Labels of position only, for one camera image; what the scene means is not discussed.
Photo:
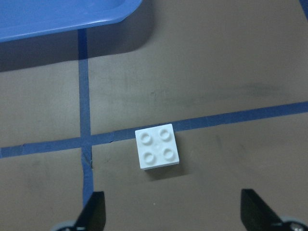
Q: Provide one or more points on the blue plastic tray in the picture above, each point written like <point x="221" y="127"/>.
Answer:
<point x="20" y="19"/>

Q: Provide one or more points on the white block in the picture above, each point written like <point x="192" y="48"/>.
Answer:
<point x="156" y="147"/>

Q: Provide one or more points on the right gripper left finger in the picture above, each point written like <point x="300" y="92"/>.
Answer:
<point x="93" y="215"/>

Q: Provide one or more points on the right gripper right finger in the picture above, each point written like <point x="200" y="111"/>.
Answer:
<point x="256" y="215"/>

